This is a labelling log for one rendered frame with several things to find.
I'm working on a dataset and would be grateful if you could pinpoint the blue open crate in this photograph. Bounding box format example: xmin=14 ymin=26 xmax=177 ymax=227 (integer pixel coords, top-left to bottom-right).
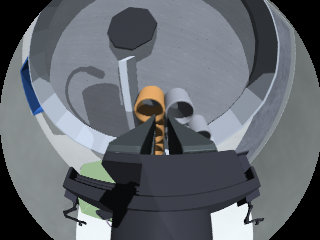
xmin=20 ymin=57 xmax=44 ymax=115

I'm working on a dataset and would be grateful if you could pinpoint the bronze bushing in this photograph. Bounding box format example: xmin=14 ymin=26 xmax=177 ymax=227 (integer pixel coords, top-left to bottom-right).
xmin=134 ymin=86 xmax=165 ymax=122
xmin=140 ymin=117 xmax=165 ymax=143
xmin=155 ymin=138 xmax=164 ymax=155

